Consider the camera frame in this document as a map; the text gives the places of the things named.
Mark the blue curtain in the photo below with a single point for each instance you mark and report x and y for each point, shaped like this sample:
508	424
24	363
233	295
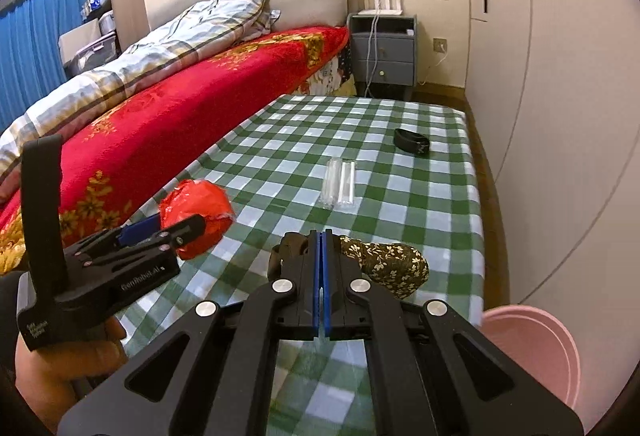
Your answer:
30	46

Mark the metal wall socket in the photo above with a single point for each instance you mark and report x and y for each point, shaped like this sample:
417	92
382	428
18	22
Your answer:
440	44

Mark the grey nightstand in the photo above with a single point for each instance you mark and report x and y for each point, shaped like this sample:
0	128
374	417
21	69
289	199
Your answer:
385	51

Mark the red floral blanket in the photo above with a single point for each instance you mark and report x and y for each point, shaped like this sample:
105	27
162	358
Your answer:
200	91

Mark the white wardrobe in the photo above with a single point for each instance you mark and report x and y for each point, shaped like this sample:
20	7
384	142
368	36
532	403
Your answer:
550	91

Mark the dark floral pouch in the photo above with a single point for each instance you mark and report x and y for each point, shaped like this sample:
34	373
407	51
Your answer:
395	266

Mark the plaid quilt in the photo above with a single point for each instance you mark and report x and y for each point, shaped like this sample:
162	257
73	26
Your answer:
150	51

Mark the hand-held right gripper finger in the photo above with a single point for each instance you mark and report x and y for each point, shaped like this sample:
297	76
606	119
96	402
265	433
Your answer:
315	286
326	286

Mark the floral bed sheet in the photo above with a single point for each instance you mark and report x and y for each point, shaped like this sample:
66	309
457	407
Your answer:
330	76

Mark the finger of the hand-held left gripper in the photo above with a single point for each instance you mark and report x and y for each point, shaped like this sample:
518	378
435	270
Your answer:
185	228
140	231

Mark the small black band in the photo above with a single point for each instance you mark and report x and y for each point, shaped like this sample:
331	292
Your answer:
407	141

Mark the orange-red plastic bag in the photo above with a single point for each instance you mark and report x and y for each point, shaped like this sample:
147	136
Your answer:
200	201

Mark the white router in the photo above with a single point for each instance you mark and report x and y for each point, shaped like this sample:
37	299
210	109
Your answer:
380	11

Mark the pink plastic basin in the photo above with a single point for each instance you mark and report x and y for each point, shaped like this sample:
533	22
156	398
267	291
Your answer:
530	346

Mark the person's left hand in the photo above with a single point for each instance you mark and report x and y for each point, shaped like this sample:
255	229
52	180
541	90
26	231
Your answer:
60	366

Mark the clear storage bin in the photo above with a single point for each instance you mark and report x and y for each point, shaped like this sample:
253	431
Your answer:
95	56

